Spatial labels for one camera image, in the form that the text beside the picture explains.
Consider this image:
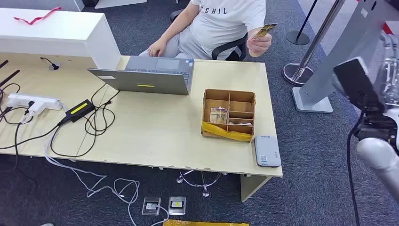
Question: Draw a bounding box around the red ribbon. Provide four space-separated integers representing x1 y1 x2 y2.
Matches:
13 7 62 25

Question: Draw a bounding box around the person's right hand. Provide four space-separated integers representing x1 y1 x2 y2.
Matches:
147 39 168 58

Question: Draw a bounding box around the gold ID card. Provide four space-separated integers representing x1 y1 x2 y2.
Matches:
252 23 278 40

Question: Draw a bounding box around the black power strip cable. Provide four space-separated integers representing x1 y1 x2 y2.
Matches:
0 82 35 170

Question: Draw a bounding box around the floor socket with white plug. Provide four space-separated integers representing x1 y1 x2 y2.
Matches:
142 196 162 217

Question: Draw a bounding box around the black adapter cable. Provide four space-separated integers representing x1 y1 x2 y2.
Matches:
49 82 121 158

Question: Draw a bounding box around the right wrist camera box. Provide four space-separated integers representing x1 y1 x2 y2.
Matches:
333 57 385 111

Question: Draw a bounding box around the person's left hand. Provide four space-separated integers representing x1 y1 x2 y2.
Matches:
246 29 273 58

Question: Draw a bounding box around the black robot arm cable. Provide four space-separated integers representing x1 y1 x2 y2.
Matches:
346 117 365 226

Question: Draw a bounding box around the black power adapter yellow label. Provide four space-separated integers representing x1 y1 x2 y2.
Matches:
64 99 96 123

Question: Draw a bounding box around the black office chair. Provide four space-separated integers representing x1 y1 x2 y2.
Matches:
169 8 249 61

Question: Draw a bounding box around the white cable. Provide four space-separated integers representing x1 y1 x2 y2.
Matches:
43 131 170 226

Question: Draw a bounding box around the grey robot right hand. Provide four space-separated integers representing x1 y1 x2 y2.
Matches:
373 30 399 109

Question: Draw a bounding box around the grey kiosk stand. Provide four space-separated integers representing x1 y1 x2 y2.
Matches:
291 0 399 113

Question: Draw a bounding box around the white power strip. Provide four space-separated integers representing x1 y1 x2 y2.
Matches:
6 93 63 117

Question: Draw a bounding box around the tree picture room key card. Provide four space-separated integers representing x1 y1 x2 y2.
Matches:
209 106 229 125

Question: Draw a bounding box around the grey white card reader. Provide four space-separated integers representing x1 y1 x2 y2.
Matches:
254 135 282 168

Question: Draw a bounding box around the chrome stool base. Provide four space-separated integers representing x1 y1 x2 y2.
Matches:
176 169 228 198

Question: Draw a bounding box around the desk grommet with black cable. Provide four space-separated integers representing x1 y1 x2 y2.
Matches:
40 57 62 72

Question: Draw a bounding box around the wooden divided organizer box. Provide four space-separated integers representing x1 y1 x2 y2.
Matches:
201 89 257 143

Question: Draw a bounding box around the black stanchion post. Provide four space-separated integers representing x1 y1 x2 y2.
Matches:
285 0 319 46

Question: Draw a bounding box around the floor socket with yellow label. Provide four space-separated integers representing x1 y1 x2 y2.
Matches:
168 196 187 216

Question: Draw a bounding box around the grey laptop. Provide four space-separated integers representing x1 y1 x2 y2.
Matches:
87 55 195 96

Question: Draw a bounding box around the red barrier belt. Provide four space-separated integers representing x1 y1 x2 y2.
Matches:
382 22 399 35

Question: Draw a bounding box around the chrome stanchion post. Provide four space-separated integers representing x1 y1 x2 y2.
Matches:
282 0 347 87

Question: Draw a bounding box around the yellow floor tape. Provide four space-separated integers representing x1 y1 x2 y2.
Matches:
162 219 250 226

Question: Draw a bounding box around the person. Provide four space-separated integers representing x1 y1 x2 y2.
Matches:
139 0 273 61

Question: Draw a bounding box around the white counter block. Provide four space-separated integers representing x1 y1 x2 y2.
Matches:
0 8 122 70

